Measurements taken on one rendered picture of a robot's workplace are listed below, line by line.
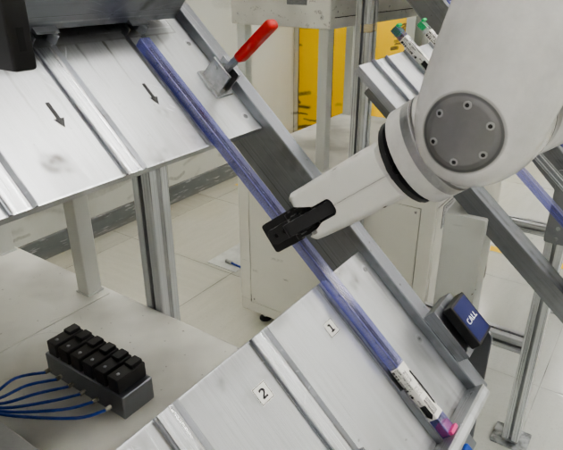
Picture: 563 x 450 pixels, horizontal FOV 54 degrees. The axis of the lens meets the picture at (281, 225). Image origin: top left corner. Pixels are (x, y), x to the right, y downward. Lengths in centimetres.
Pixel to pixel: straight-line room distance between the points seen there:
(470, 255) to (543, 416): 99
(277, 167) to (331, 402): 28
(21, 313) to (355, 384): 64
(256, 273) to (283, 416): 140
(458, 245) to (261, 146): 35
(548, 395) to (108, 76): 158
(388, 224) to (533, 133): 120
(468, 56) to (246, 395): 30
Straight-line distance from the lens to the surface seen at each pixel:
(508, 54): 32
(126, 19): 63
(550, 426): 177
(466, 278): 87
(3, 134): 49
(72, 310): 99
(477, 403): 62
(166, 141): 55
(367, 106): 142
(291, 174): 64
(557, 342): 211
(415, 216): 147
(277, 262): 177
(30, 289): 108
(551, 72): 32
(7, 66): 34
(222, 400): 45
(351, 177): 44
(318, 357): 52
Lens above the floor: 113
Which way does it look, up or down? 25 degrees down
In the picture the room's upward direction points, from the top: straight up
